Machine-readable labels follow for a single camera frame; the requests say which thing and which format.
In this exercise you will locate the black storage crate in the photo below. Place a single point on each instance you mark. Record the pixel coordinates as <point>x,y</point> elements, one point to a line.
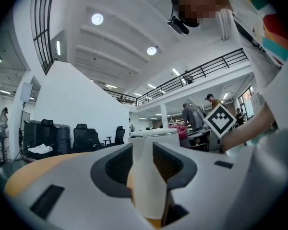
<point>32,135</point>

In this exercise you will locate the grey plastic bin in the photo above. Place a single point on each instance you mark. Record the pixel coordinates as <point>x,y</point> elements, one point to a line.
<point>62,138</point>

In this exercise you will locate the black balcony railing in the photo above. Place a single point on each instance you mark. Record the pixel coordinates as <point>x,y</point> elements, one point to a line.
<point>206,68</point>

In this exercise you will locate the white light panel on stand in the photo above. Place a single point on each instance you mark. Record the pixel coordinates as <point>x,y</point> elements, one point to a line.
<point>27,92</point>

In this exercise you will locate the black-framed interior window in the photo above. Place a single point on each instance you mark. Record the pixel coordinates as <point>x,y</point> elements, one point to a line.
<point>42,27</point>

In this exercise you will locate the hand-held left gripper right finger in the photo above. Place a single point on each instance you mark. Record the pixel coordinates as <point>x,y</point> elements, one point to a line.
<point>206,188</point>

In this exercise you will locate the white kettle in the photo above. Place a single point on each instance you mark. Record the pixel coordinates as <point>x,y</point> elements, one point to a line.
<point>146,188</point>

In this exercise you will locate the person's right forearm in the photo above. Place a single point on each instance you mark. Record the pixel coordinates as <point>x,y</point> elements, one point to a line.
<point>249,128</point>

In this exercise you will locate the white printed t-shirt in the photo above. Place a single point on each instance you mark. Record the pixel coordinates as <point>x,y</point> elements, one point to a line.
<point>266,68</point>

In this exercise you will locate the round ceiling light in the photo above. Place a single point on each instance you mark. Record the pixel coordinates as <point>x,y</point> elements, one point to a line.
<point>151,50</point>
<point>97,19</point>

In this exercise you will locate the person's head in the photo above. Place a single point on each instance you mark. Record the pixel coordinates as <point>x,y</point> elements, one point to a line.
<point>199,3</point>

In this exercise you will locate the black office chair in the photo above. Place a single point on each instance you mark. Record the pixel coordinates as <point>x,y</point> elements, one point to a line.
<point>47,124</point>
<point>85,135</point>
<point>120,134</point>

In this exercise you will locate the white rag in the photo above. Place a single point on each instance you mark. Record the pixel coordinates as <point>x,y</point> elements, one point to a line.
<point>39,148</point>

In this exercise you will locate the pink cloth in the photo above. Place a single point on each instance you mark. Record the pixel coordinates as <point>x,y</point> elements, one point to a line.
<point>181,132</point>

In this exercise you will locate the vertical tube light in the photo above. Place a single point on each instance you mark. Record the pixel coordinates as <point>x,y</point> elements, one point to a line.
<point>58,48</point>

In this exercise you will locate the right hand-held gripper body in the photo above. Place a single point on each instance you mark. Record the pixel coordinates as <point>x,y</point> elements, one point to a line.
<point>219,121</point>

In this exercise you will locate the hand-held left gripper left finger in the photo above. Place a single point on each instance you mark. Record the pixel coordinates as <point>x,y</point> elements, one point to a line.
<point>81,188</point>

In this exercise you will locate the black head-worn camera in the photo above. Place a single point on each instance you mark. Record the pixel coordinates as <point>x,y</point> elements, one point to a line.
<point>178,25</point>

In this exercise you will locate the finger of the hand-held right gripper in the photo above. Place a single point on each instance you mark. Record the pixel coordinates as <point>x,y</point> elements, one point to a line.
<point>196,139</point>

